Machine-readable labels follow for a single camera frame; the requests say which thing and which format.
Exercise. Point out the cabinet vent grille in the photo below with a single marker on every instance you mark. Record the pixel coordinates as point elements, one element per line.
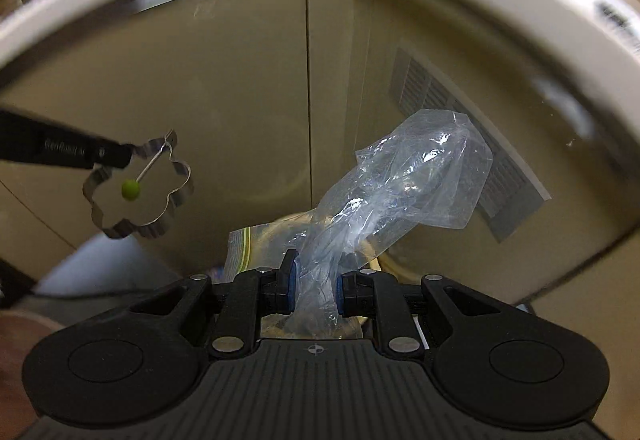
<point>425,90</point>

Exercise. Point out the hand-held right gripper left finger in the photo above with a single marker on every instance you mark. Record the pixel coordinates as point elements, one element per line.
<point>294,287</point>

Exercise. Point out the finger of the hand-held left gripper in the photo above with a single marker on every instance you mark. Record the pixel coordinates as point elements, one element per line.
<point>60,145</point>

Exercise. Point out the clear zip bag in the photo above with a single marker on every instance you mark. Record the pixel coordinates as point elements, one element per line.
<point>250,250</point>

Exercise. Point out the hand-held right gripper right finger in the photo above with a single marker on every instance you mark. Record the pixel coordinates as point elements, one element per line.
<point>341,292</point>

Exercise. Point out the clear plastic bag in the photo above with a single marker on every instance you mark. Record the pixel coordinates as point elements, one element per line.
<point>400,180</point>

